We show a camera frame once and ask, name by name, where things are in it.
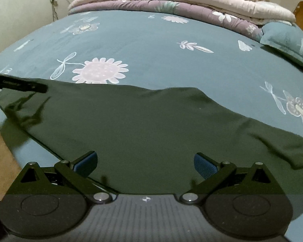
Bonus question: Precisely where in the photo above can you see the teal pillow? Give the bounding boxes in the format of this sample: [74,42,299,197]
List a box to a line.
[260,22,303,67]

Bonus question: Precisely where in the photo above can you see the dark green garment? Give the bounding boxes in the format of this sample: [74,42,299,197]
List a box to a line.
[0,81,303,216]

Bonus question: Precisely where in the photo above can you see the teal floral bed sheet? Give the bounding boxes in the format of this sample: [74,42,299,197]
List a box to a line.
[0,10,303,242]

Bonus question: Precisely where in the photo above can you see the purple floral quilt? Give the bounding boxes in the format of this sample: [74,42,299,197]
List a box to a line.
[68,0,263,42]

